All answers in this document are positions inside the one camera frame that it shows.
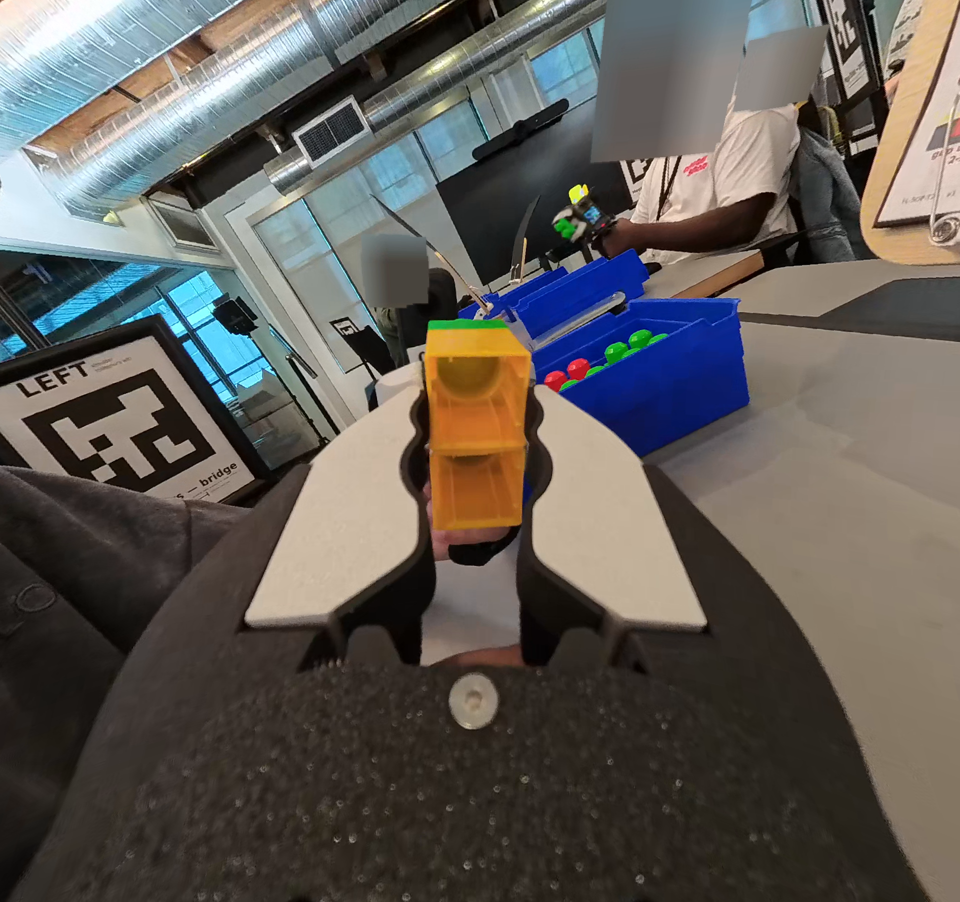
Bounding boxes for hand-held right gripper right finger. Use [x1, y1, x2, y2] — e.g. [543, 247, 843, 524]
[517, 384, 710, 669]

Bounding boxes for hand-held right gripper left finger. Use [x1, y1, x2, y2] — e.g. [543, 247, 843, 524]
[243, 384, 438, 659]

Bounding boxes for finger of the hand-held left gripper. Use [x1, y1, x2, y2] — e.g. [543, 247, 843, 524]
[369, 360, 429, 411]

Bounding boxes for yellow toy block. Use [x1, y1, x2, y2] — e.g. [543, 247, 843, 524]
[423, 328, 534, 453]
[427, 446, 526, 529]

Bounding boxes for blue plastic bin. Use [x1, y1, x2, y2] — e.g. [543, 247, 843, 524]
[459, 249, 650, 344]
[534, 298, 751, 459]

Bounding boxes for rows of toy blocks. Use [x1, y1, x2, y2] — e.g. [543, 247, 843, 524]
[543, 328, 670, 393]

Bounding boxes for grey desk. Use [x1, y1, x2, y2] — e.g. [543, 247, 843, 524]
[367, 257, 960, 902]

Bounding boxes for person's left hand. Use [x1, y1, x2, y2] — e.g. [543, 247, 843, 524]
[422, 478, 481, 559]

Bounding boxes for small black white marker sign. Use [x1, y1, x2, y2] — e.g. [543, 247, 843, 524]
[330, 317, 395, 378]

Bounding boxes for black studio light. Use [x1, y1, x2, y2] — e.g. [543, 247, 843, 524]
[212, 298, 335, 447]

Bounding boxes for clear plastic sheet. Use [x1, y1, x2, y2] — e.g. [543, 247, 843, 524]
[536, 290, 627, 340]

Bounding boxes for black screen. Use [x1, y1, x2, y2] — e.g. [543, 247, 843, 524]
[436, 103, 654, 284]

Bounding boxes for black white marker board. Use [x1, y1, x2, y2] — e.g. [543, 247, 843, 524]
[808, 0, 882, 104]
[0, 315, 271, 507]

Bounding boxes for brown-edged side table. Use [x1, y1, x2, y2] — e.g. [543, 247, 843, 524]
[645, 248, 766, 301]

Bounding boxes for person's dark sweatshirt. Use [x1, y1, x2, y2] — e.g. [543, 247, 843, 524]
[0, 467, 312, 902]

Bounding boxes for black video bar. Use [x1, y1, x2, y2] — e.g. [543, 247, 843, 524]
[472, 99, 571, 162]

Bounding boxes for denim jacket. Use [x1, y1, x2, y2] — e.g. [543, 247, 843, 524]
[795, 125, 864, 261]

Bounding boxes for metal clip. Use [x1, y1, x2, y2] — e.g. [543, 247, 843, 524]
[926, 103, 960, 246]

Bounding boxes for white printed paper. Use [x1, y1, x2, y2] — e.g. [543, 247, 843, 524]
[873, 54, 960, 228]

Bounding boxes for instruction board on stand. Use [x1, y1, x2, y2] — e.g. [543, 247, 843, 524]
[861, 0, 960, 267]

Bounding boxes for narrow silver air duct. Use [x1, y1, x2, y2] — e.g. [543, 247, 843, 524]
[266, 2, 624, 194]

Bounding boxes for wide silver air duct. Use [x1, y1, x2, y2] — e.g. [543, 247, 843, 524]
[56, 0, 676, 216]
[0, 0, 421, 145]

